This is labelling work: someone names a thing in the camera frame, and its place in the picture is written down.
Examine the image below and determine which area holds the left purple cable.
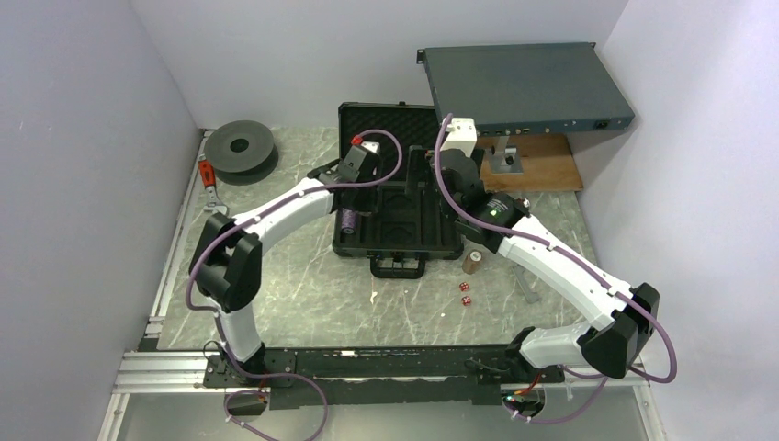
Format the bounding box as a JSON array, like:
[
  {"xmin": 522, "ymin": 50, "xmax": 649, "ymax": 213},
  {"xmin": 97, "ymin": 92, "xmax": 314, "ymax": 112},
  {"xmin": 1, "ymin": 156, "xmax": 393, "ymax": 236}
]
[{"xmin": 185, "ymin": 129, "xmax": 404, "ymax": 379}]

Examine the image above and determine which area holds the black filament spool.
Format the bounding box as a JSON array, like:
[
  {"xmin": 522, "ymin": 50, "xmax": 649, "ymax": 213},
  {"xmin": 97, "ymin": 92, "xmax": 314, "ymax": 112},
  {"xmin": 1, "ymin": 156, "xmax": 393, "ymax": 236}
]
[{"xmin": 203, "ymin": 120, "xmax": 279, "ymax": 186}]

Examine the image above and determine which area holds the grey metal stand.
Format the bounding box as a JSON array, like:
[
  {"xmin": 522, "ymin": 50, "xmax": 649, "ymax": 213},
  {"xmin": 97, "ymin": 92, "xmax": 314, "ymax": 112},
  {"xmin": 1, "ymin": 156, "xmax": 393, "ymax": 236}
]
[{"xmin": 485, "ymin": 136, "xmax": 524, "ymax": 175}]

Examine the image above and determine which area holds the purple cable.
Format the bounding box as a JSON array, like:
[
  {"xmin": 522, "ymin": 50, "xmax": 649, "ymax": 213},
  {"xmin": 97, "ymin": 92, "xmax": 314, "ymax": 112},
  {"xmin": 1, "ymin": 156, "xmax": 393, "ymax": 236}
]
[
  {"xmin": 185, "ymin": 129, "xmax": 404, "ymax": 379},
  {"xmin": 433, "ymin": 113, "xmax": 679, "ymax": 385}
]

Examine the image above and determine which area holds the black poker case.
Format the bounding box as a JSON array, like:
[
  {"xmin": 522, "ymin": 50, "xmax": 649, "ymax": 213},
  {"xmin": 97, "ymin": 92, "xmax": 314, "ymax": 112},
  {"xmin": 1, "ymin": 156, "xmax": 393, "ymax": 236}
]
[{"xmin": 332, "ymin": 102, "xmax": 464, "ymax": 279}]

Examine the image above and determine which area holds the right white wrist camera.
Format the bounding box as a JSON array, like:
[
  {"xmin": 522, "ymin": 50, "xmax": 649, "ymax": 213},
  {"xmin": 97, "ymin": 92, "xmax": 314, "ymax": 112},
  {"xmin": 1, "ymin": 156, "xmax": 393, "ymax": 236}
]
[{"xmin": 440, "ymin": 118, "xmax": 478, "ymax": 158}]

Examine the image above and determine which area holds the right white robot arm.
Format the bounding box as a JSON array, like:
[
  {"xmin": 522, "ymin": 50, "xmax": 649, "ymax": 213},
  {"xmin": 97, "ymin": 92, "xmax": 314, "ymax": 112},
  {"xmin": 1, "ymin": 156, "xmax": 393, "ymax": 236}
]
[{"xmin": 410, "ymin": 146, "xmax": 678, "ymax": 383}]

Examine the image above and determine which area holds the grey network switch box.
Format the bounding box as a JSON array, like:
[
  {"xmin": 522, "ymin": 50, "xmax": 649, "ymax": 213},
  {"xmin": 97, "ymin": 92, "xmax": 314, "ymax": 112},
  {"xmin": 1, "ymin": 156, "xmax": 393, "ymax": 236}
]
[{"xmin": 416, "ymin": 42, "xmax": 636, "ymax": 137}]

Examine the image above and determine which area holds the black front rail base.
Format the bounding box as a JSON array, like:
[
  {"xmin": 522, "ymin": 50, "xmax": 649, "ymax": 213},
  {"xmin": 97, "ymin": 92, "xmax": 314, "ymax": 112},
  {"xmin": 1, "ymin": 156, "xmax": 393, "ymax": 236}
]
[{"xmin": 203, "ymin": 345, "xmax": 564, "ymax": 410}]

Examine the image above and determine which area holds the purple poker chip stack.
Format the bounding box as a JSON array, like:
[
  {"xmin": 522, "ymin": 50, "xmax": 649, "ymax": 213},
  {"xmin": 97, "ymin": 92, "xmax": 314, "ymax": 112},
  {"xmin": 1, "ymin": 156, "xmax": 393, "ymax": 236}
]
[{"xmin": 341, "ymin": 209, "xmax": 358, "ymax": 235}]

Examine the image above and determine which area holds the wooden board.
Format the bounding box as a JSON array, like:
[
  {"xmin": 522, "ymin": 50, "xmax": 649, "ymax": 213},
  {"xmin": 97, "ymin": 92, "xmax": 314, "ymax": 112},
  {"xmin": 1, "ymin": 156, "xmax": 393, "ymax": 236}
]
[{"xmin": 480, "ymin": 134, "xmax": 583, "ymax": 192}]

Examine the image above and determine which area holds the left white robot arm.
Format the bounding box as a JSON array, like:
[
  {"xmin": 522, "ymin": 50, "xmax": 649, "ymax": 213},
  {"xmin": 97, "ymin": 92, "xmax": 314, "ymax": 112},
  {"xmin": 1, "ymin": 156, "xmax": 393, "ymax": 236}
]
[{"xmin": 186, "ymin": 140, "xmax": 385, "ymax": 386}]

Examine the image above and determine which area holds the red handled adjustable wrench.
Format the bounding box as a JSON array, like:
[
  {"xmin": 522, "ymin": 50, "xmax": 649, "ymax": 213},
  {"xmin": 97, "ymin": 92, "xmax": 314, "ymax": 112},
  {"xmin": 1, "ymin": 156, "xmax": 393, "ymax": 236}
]
[{"xmin": 198, "ymin": 153, "xmax": 229, "ymax": 216}]

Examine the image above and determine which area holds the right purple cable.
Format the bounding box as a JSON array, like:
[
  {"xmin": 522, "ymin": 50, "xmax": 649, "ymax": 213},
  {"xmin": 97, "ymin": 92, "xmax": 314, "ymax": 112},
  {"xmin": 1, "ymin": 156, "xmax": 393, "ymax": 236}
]
[{"xmin": 433, "ymin": 113, "xmax": 679, "ymax": 385}]

